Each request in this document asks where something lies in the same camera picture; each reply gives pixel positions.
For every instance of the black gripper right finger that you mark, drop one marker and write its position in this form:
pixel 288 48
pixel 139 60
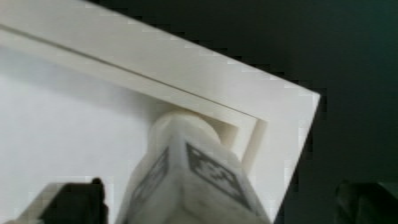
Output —
pixel 366 203

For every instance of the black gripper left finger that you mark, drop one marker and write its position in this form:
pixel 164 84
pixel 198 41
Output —
pixel 77 206

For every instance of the white table leg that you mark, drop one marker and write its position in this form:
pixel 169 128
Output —
pixel 189 188

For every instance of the white square tabletop panel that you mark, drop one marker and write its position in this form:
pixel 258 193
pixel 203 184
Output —
pixel 96 75

